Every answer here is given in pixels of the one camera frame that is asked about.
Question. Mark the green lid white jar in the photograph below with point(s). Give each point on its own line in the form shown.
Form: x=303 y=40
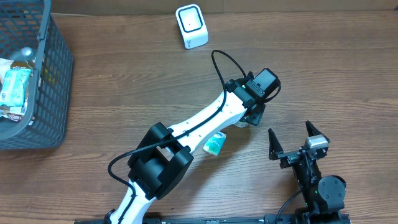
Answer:
x=241 y=124

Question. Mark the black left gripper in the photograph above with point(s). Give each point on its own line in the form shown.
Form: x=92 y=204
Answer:
x=256 y=116

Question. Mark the brown white wrapper packet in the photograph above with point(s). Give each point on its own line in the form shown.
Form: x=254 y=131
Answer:
x=13 y=113

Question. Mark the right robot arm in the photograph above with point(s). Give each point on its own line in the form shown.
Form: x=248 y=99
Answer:
x=323 y=195

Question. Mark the grey plastic mesh basket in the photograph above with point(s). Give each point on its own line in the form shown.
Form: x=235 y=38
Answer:
x=30 y=24

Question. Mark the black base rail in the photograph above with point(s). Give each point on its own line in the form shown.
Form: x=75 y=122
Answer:
x=267 y=219

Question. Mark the clear bottle with silver cap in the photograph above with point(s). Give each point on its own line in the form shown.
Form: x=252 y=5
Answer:
x=24 y=58

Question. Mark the small green tissue packet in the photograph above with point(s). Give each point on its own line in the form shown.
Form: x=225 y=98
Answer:
x=214 y=144

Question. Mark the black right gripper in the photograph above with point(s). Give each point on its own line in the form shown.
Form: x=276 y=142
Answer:
x=289 y=157

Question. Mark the light green snack packet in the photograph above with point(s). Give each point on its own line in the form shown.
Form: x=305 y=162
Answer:
x=14 y=87

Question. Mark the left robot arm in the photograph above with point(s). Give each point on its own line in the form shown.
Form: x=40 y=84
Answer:
x=165 y=154

